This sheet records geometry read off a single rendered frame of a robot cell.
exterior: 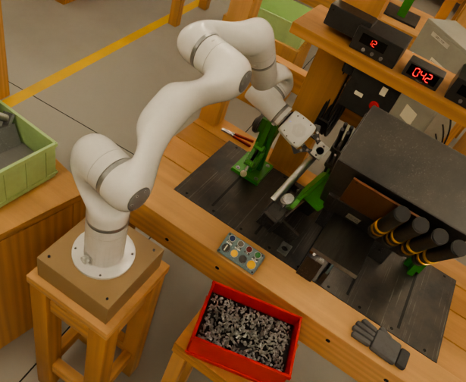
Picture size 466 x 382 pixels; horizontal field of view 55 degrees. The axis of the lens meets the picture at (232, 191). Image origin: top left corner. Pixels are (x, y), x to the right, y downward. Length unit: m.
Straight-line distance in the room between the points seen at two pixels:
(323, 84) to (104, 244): 0.99
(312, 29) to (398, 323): 1.05
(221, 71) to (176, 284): 1.64
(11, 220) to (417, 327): 1.47
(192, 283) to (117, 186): 1.55
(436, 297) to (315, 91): 0.91
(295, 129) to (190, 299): 1.28
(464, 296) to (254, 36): 1.33
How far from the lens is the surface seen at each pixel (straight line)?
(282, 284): 1.60
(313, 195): 1.55
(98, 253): 1.36
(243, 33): 1.23
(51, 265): 1.44
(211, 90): 1.12
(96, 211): 1.24
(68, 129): 3.30
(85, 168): 1.16
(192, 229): 1.63
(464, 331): 1.93
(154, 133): 1.12
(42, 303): 1.62
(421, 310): 1.83
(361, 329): 1.61
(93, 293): 1.39
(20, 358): 2.35
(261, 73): 1.37
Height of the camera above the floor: 2.15
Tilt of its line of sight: 44 degrees down
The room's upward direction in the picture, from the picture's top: 22 degrees clockwise
